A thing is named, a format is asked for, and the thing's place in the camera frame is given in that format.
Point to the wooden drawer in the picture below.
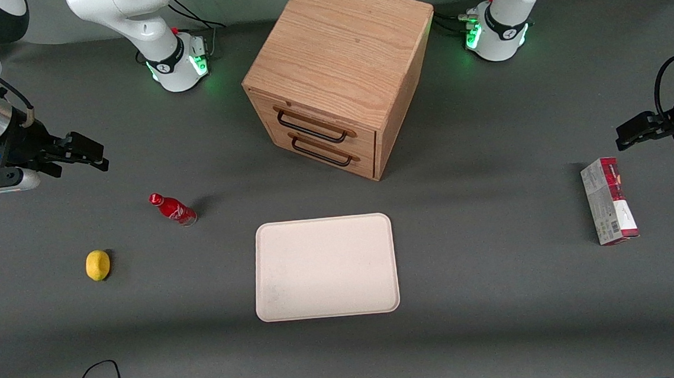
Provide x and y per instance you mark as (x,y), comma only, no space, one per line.
(366,144)
(368,166)

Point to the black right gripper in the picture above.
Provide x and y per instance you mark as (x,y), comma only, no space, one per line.
(20,143)

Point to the red cola bottle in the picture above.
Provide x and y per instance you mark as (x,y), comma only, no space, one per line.
(173,210)

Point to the beige plastic tray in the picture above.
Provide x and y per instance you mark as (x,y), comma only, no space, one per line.
(324,267)

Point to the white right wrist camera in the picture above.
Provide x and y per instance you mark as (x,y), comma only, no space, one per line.
(29,179)

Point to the yellow lemon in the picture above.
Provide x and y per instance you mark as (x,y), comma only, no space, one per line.
(98,265)

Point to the red plaid cardboard box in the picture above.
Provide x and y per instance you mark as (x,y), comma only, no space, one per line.
(608,205)

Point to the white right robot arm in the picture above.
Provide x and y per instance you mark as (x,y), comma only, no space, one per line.
(123,14)

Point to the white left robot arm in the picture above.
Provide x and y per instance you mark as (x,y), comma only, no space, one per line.
(504,29)

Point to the wooden drawer cabinet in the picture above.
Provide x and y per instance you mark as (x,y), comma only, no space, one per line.
(338,40)

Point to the grey table mat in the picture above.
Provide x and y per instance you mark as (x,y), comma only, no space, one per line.
(500,320)

